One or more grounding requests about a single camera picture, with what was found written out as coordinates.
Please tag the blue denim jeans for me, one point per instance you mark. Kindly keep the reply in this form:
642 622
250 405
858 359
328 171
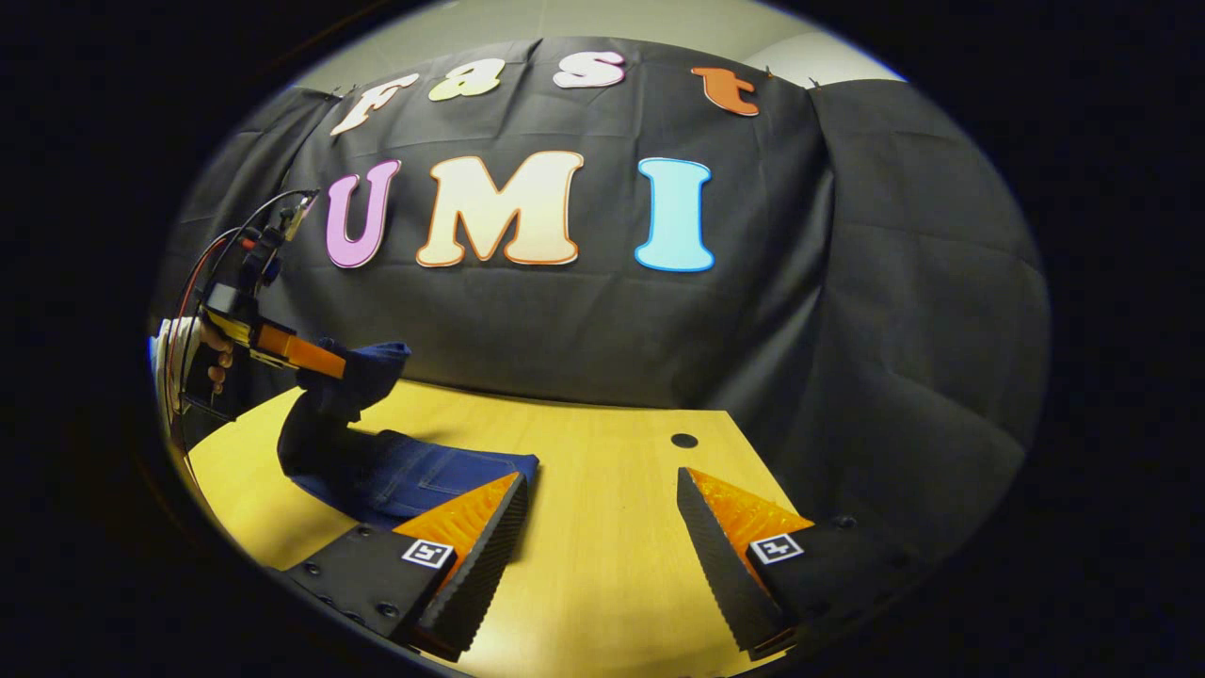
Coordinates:
377 471

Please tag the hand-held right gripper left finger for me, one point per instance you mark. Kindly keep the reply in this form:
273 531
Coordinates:
480 565

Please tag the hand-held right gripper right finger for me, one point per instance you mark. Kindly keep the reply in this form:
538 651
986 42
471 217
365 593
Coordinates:
720 556

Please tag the black backdrop cloth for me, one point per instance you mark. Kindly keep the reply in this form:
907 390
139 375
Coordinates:
800 282

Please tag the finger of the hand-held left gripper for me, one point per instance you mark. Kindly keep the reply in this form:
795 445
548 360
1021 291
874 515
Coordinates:
301 353

